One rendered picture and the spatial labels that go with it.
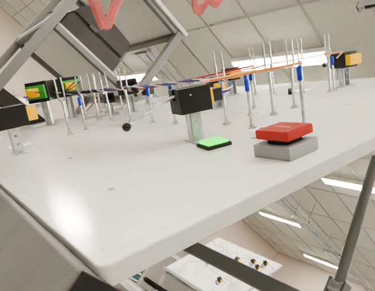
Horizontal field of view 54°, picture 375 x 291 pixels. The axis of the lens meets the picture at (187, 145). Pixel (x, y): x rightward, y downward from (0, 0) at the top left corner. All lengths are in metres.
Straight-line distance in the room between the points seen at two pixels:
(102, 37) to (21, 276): 1.44
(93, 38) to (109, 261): 1.46
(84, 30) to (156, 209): 1.38
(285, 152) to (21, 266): 0.29
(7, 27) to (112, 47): 6.63
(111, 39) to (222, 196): 1.43
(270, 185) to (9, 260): 0.25
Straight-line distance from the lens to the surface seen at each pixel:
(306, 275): 13.28
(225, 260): 1.01
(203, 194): 0.37
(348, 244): 0.86
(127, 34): 2.17
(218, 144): 0.54
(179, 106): 0.58
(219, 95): 0.61
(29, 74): 8.27
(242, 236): 12.40
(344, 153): 0.47
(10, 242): 0.41
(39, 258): 0.34
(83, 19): 1.70
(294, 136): 0.45
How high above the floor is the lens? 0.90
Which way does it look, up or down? 17 degrees up
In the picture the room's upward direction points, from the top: 32 degrees clockwise
